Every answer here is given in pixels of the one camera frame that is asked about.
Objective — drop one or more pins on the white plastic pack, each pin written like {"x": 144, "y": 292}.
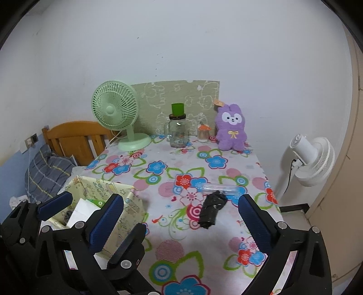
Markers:
{"x": 82, "y": 212}

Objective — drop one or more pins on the green plastic cup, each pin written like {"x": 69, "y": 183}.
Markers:
{"x": 177, "y": 109}

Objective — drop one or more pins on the white blanket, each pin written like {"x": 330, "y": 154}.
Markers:
{"x": 80, "y": 173}

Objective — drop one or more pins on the clear plastic tube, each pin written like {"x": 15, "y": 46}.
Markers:
{"x": 224, "y": 188}

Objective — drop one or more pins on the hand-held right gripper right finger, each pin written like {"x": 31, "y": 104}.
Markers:
{"x": 255, "y": 224}

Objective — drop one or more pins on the grey plaid pillow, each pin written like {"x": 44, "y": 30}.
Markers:
{"x": 48, "y": 173}

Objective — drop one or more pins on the yellow patterned box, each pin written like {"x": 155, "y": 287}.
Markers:
{"x": 129, "y": 212}

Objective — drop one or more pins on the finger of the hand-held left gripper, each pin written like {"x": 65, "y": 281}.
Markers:
{"x": 132, "y": 246}
{"x": 55, "y": 205}

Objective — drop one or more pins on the black plastic bag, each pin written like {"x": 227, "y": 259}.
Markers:
{"x": 212, "y": 207}

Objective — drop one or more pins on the small jar orange lid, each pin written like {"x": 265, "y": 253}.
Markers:
{"x": 203, "y": 134}

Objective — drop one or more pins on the green patterned board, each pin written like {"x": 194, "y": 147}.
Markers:
{"x": 164, "y": 93}

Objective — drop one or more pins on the purple plush bunny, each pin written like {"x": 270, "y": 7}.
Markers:
{"x": 231, "y": 130}

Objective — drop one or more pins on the green desk fan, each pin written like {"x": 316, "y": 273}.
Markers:
{"x": 109, "y": 109}

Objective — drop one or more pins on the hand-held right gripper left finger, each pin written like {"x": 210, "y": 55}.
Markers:
{"x": 105, "y": 224}

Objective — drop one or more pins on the beige wooden door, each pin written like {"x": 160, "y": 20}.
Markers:
{"x": 348, "y": 170}

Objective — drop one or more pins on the wall socket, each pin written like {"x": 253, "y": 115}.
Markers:
{"x": 31, "y": 141}

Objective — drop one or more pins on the glass mug jar black lid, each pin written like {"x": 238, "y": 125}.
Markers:
{"x": 178, "y": 133}

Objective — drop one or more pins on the wooden headboard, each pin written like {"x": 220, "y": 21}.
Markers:
{"x": 73, "y": 133}

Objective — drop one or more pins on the crumpled white cloth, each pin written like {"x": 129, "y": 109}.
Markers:
{"x": 17, "y": 202}

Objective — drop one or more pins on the white standing fan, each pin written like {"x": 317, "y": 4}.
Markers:
{"x": 312, "y": 161}

